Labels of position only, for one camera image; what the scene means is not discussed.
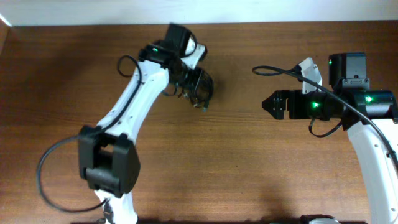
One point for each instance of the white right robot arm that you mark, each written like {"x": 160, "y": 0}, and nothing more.
{"x": 368, "y": 116}

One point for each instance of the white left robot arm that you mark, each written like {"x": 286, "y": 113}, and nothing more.
{"x": 107, "y": 154}

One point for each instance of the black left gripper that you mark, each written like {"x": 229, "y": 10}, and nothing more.
{"x": 193, "y": 86}

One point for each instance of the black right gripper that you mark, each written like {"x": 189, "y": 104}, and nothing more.
{"x": 290, "y": 104}

